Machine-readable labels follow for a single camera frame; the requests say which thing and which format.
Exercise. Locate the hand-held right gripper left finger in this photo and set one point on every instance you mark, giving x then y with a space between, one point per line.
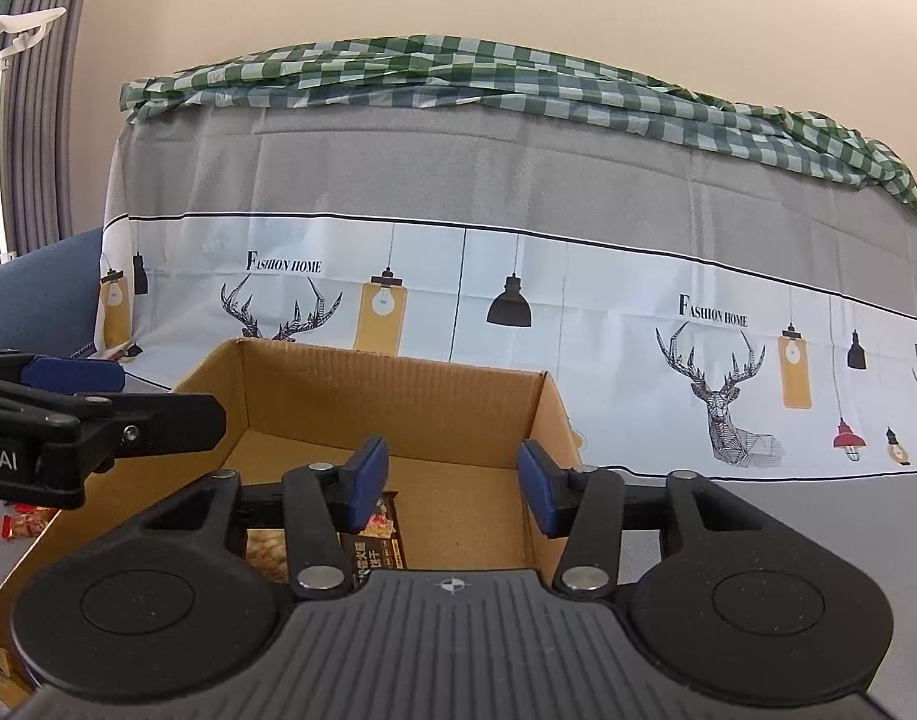
368 481

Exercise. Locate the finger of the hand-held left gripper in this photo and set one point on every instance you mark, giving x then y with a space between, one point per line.
72 375
158 424

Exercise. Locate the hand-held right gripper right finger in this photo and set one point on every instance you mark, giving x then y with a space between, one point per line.
537 489

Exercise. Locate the brown cardboard box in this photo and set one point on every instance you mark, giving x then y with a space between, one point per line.
443 397

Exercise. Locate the small red snack packet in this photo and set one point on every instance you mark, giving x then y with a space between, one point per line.
27 526

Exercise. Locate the dark snack packet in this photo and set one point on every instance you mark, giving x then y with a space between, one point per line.
387 536

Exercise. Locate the blue sofa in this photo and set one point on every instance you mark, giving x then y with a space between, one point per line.
31 292

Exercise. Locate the grey curtain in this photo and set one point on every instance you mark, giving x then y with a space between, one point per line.
42 127

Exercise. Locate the grey deer print cloth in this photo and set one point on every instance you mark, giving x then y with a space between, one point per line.
503 180

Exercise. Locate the white clothes hanger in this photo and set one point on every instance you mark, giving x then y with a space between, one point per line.
23 26

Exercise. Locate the green checked cloth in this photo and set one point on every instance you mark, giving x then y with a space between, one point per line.
503 71

